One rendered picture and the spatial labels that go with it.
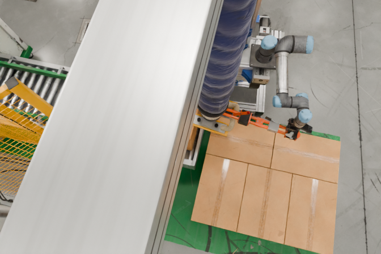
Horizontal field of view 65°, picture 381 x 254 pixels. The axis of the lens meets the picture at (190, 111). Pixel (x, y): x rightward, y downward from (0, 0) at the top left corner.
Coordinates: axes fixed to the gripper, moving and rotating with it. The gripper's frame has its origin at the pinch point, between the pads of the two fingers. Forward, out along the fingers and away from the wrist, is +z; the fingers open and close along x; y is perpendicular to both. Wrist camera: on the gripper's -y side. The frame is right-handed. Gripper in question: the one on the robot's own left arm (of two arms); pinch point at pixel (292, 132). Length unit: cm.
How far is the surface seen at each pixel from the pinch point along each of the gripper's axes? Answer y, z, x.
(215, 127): 54, 10, 12
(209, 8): 48, -185, 63
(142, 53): 52, -185, 69
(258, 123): 24.6, -1.5, 2.5
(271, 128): 14.9, -1.6, 3.2
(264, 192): -3, 66, 37
